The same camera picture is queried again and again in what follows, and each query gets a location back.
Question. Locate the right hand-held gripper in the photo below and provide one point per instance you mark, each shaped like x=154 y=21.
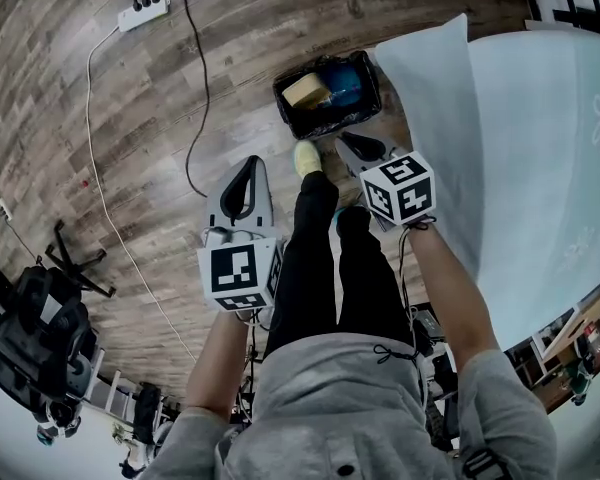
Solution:
x=400 y=193

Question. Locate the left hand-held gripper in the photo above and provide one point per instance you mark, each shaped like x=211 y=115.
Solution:
x=235 y=273

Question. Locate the black storage bin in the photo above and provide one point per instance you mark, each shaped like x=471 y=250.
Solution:
x=320 y=125

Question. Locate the person's right forearm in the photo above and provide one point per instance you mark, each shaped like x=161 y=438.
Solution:
x=450 y=293

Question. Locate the person's left forearm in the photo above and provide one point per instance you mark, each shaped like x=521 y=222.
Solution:
x=220 y=363

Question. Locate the person's left yellow shoe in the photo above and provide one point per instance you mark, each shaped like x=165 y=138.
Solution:
x=307 y=158

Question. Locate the blue plastic bag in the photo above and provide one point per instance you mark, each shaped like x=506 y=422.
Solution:
x=345 y=85

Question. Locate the black trousers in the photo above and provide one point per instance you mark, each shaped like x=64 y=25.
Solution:
x=310 y=268

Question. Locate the light blue floral tablecloth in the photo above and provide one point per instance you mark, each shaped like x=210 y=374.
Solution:
x=530 y=168

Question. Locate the black belt device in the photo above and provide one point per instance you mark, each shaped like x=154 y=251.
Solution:
x=427 y=325

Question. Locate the white power strip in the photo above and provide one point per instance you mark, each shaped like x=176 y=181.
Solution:
x=140 y=15

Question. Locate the grey hooded sweatshirt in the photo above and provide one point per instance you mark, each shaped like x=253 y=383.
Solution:
x=340 y=408

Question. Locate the black office chair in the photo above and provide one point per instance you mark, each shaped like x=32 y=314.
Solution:
x=35 y=333

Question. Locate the brown wooden shelf unit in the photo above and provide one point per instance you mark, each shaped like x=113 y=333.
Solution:
x=555 y=388

